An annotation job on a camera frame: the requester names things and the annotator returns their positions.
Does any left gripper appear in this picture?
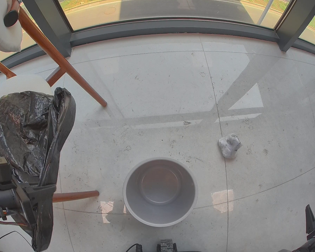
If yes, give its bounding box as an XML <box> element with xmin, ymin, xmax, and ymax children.
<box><xmin>0</xmin><ymin>184</ymin><xmax>57</xmax><ymax>226</ymax></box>

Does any black plastic bag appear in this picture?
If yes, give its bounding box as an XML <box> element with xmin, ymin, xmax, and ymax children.
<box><xmin>0</xmin><ymin>87</ymin><xmax>77</xmax><ymax>252</ymax></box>

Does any white trash bin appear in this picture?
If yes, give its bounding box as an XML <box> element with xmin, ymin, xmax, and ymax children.
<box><xmin>123</xmin><ymin>157</ymin><xmax>199</xmax><ymax>227</ymax></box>

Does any crumpled white paper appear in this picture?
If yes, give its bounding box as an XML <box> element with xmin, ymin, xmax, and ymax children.
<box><xmin>218</xmin><ymin>133</ymin><xmax>243</xmax><ymax>159</ymax></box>

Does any wooden chair with white cushions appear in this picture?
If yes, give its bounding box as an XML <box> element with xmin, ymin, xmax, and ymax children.
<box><xmin>0</xmin><ymin>0</ymin><xmax>107</xmax><ymax>204</ymax></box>

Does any window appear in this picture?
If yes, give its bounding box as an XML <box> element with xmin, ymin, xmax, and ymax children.
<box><xmin>0</xmin><ymin>0</ymin><xmax>315</xmax><ymax>79</ymax></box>

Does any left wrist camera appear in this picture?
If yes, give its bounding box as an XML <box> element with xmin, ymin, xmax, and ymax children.
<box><xmin>0</xmin><ymin>156</ymin><xmax>17</xmax><ymax>191</ymax></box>

